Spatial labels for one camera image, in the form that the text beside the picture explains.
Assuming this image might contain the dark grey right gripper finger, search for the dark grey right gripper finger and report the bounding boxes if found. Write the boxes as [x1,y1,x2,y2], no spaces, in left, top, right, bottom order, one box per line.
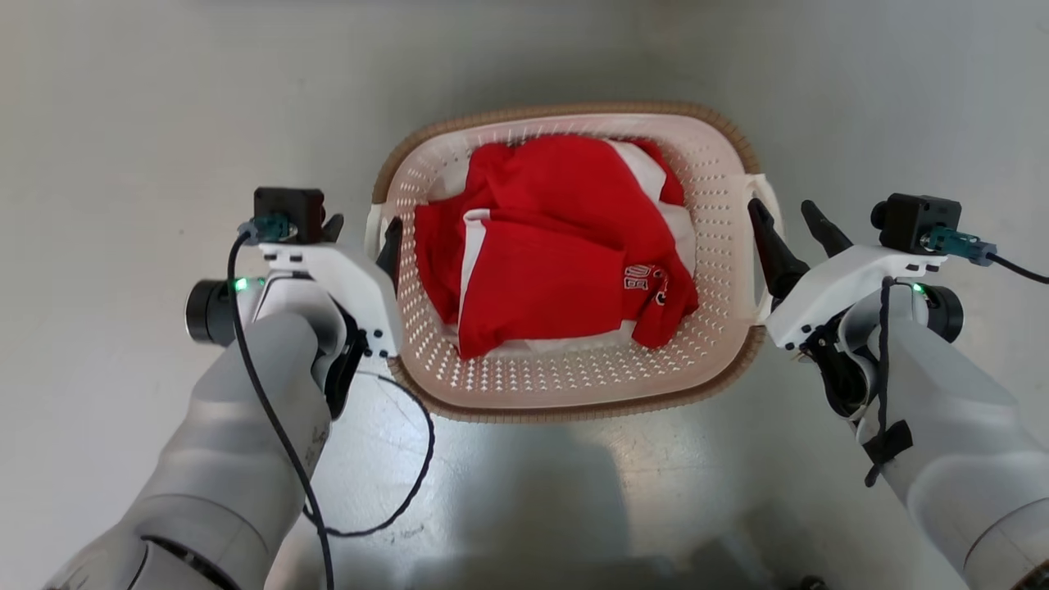
[801,200,854,260]
[747,198,811,301]

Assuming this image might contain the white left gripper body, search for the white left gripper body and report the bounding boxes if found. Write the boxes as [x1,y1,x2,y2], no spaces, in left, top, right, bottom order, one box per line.
[261,240,404,420]

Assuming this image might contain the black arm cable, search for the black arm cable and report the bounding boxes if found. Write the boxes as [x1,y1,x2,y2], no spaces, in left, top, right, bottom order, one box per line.
[861,276,914,489]
[226,232,436,590]

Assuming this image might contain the teal right cable connector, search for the teal right cable connector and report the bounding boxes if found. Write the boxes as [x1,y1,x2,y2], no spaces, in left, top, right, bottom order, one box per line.
[926,227,999,266]

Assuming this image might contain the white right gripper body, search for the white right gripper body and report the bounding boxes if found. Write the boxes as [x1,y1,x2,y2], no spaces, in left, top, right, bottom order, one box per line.
[765,244,948,420]

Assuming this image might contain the beige perforated laundry basket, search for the beige perforated laundry basket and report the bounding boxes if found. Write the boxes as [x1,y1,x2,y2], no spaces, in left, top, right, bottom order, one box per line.
[364,102,785,424]

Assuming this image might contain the teal left cable connector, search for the teal left cable connector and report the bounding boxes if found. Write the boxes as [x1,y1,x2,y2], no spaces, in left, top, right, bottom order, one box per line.
[237,212,298,246]

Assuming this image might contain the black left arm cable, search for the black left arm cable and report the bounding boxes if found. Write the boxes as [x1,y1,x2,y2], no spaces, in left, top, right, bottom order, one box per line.
[226,232,436,590]

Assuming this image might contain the black right camera cable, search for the black right camera cable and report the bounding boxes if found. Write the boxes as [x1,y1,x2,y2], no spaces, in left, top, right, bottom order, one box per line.
[983,252,1049,286]

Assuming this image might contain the teal cable connector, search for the teal cable connector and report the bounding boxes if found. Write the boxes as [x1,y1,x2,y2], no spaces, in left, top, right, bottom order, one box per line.
[237,212,298,246]
[926,227,999,266]

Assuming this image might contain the red and white garment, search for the red and white garment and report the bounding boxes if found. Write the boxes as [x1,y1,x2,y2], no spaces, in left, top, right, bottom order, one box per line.
[413,134,700,361]

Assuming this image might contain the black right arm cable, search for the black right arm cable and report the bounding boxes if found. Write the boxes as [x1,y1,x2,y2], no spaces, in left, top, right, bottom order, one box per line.
[861,276,914,489]

